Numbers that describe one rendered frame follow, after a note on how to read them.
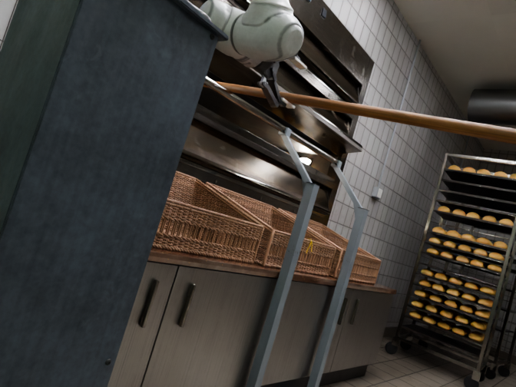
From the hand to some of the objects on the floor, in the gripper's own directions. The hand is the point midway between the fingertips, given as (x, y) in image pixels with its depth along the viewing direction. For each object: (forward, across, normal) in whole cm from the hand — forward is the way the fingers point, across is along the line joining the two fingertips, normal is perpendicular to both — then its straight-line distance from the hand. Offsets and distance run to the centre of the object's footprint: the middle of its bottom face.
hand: (296, 86), depth 130 cm
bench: (+46, +119, -38) cm, 134 cm away
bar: (+29, +120, -17) cm, 124 cm away
